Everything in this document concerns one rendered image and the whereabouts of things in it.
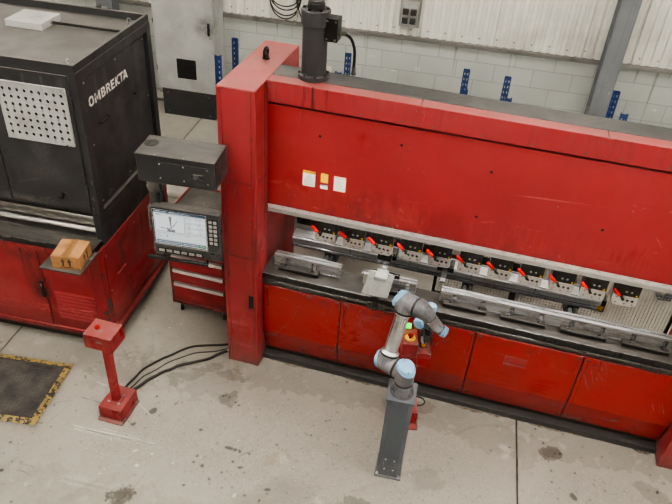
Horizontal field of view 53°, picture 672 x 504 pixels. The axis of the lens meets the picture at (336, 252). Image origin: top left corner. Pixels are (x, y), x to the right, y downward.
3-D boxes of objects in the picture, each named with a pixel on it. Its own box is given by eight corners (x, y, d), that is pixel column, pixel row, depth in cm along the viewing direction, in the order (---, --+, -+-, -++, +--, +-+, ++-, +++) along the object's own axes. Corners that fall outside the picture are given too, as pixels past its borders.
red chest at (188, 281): (173, 313, 573) (162, 215, 514) (198, 278, 613) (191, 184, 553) (228, 326, 564) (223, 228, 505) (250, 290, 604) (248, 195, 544)
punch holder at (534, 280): (516, 283, 445) (522, 263, 435) (517, 275, 452) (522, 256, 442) (539, 288, 442) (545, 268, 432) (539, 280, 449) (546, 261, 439)
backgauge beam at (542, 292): (291, 246, 513) (291, 234, 506) (297, 236, 524) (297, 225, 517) (602, 313, 472) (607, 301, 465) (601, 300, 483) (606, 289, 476)
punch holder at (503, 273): (486, 276, 448) (491, 257, 439) (487, 269, 455) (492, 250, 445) (508, 281, 446) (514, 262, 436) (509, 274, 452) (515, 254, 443)
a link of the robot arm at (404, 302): (389, 379, 406) (416, 300, 387) (369, 367, 413) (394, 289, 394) (399, 373, 416) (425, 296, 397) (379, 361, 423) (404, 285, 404)
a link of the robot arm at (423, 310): (436, 304, 385) (452, 326, 427) (420, 296, 390) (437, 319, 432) (426, 321, 383) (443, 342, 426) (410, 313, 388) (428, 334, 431)
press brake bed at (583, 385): (262, 357, 538) (262, 277, 488) (271, 340, 554) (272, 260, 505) (654, 455, 484) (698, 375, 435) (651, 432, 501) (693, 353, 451)
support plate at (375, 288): (361, 293, 455) (361, 292, 455) (369, 271, 476) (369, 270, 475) (386, 299, 452) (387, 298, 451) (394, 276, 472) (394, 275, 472)
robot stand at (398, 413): (399, 481, 454) (414, 405, 408) (373, 475, 456) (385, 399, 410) (403, 459, 468) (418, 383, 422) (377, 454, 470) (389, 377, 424)
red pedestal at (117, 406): (97, 419, 479) (77, 335, 430) (115, 394, 499) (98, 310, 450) (122, 426, 476) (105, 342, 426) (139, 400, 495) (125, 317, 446)
